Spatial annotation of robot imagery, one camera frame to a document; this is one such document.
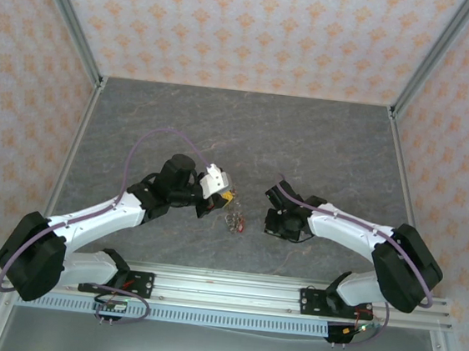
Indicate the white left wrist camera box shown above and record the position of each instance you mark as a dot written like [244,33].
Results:
[215,182]

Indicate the small circuit board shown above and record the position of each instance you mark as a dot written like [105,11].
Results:
[347,331]
[116,306]

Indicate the red key tag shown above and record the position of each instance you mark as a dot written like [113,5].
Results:
[239,225]

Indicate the aluminium table side rail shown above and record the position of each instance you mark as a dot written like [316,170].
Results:
[73,154]
[406,189]

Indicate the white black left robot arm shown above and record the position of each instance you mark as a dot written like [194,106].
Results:
[96,217]

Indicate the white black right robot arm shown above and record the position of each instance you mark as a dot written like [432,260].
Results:
[338,230]

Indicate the aluminium frame post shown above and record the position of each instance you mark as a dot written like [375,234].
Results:
[435,58]
[70,20]

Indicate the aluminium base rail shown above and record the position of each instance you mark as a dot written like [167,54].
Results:
[226,292]

